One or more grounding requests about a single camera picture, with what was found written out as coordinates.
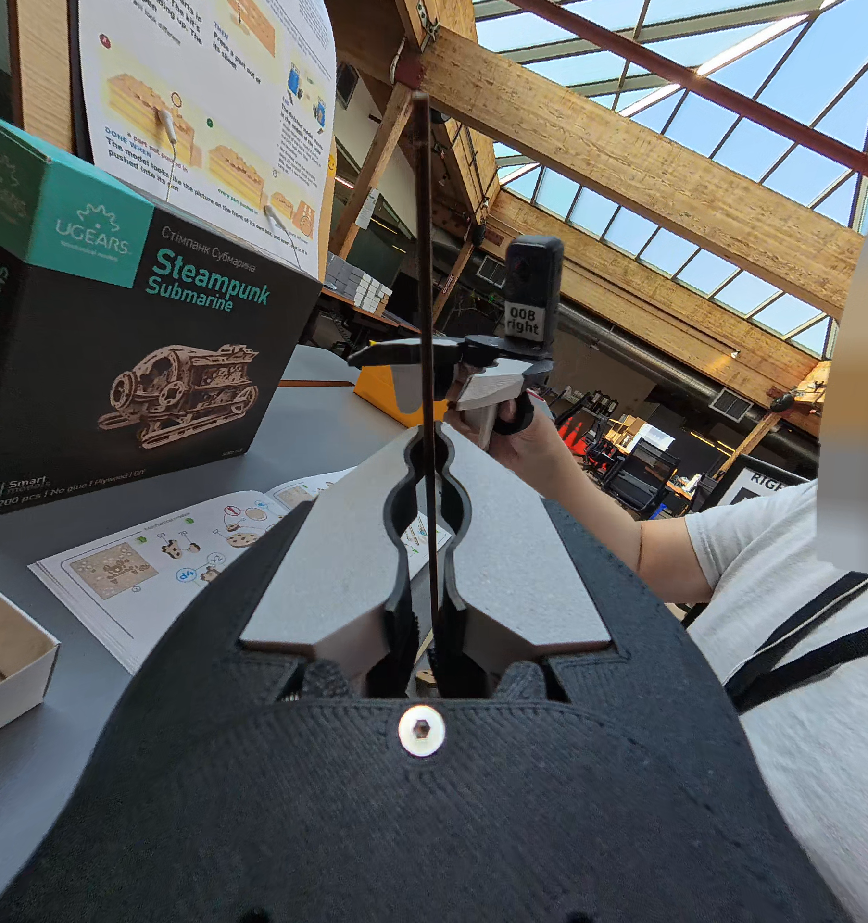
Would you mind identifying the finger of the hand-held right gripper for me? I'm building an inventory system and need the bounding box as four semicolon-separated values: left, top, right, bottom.
389;363;426;434
447;359;544;413

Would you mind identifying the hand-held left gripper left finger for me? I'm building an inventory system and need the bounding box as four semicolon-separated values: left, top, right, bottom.
239;424;435;697

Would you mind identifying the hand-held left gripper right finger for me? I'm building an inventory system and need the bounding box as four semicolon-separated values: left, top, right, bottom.
434;424;615;697

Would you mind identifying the laser-cut plywood parts sheet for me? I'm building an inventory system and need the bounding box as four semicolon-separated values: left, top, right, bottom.
411;91;440;653

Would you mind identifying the person's right forearm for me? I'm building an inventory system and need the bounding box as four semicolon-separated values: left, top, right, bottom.
542;447;703;604

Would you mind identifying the black teal model kit box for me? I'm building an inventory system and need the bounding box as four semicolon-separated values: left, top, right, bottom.
0;115;324;522

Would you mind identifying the person's right hand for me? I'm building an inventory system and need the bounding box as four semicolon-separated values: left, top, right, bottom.
444;395;580;500

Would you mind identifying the yellow plastic bin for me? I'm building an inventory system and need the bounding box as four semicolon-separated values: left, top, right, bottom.
353;342;453;428

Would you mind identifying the stack of small white boxes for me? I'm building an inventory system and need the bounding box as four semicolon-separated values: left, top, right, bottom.
324;256;393;315

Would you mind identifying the black office chair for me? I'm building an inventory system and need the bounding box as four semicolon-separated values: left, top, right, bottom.
601;435;687;517

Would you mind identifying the white instruction booklet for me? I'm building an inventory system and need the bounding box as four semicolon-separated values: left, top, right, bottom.
28;467;453;676

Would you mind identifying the white cardboard tray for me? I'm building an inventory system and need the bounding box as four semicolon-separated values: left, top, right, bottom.
0;570;62;748

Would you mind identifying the white instruction poster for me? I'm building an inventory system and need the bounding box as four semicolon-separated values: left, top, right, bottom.
76;0;338;282

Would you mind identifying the grey ventilation duct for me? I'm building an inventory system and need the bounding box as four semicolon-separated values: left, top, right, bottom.
556;303;818;464

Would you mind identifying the white sign black frame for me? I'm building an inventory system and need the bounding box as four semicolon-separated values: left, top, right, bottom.
714;463;818;510

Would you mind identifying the black lanyard strap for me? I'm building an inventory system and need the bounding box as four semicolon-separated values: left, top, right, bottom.
722;573;868;715

